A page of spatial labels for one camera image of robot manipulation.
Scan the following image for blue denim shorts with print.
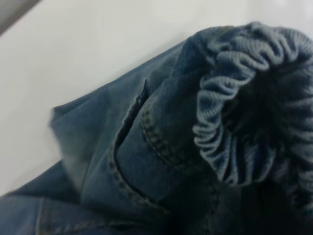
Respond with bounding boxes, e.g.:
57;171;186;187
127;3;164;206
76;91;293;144
0;21;313;235

